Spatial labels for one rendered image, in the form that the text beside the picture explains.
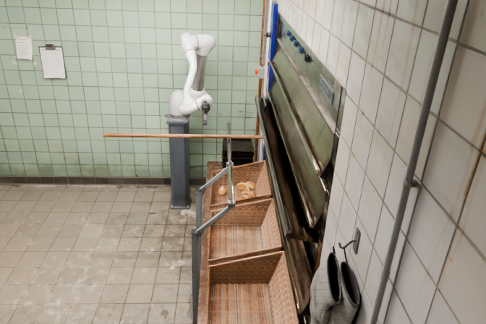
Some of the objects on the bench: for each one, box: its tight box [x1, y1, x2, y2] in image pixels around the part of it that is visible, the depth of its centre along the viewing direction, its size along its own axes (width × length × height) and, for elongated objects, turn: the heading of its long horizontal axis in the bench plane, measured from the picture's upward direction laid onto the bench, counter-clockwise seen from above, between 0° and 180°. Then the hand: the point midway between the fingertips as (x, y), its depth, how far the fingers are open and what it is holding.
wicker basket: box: [207, 198, 283, 279], centre depth 287 cm, size 49×56×28 cm
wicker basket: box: [209, 160, 272, 223], centre depth 341 cm, size 49×56×28 cm
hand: (205, 116), depth 320 cm, fingers open, 13 cm apart
